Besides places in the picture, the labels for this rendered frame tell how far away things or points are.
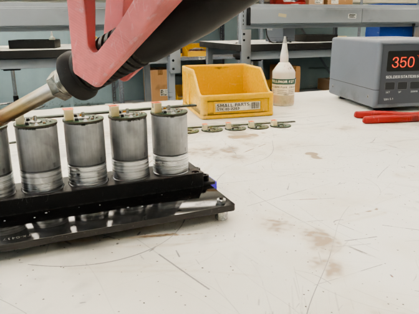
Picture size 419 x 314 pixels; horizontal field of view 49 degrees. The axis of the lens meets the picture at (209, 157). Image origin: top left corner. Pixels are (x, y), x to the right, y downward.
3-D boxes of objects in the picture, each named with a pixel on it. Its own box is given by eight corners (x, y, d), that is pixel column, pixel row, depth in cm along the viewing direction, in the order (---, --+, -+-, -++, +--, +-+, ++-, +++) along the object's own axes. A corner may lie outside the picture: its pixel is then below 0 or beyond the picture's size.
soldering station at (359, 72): (450, 109, 64) (460, 38, 61) (373, 113, 62) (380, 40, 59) (391, 94, 78) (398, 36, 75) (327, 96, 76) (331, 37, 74)
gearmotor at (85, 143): (112, 197, 29) (106, 118, 28) (72, 202, 28) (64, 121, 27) (105, 185, 32) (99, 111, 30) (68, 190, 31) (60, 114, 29)
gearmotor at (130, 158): (154, 190, 30) (151, 114, 29) (117, 196, 29) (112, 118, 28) (144, 179, 33) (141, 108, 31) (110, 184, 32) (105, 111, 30)
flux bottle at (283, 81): (269, 105, 68) (270, 36, 66) (274, 101, 71) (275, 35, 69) (292, 106, 67) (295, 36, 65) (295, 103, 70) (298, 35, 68)
